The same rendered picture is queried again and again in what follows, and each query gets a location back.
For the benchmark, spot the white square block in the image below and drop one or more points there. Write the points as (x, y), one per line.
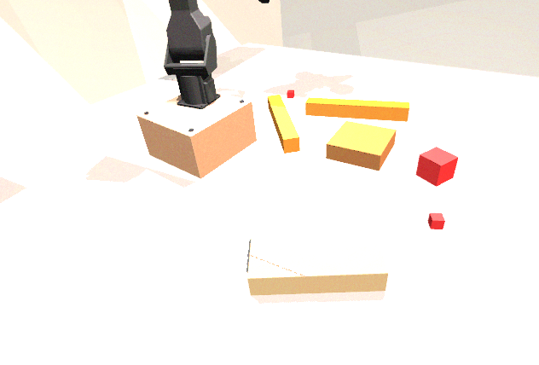
(315, 254)

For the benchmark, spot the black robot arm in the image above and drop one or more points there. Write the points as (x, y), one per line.
(190, 38)

